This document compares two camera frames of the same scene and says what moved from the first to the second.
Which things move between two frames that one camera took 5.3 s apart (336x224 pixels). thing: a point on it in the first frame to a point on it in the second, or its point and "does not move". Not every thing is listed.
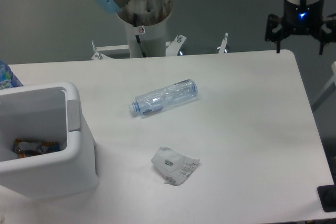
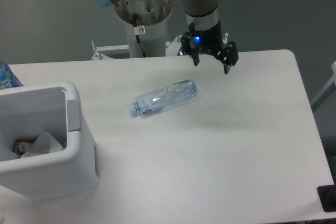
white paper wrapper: (176, 168) to (45, 144)
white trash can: (48, 113) does not move
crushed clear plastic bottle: (151, 102) does not move
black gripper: (303, 19) to (227, 54)
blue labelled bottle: (8, 79) does not move
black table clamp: (327, 194) does not move
